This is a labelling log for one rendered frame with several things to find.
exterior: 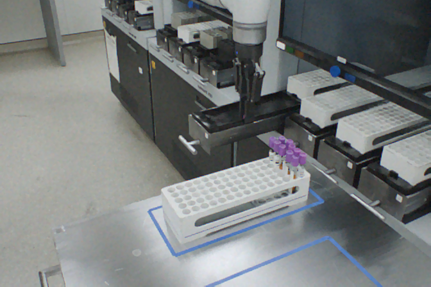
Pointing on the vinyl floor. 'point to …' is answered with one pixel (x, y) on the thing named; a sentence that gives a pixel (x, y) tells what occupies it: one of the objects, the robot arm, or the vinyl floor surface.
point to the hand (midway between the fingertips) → (246, 109)
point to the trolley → (242, 248)
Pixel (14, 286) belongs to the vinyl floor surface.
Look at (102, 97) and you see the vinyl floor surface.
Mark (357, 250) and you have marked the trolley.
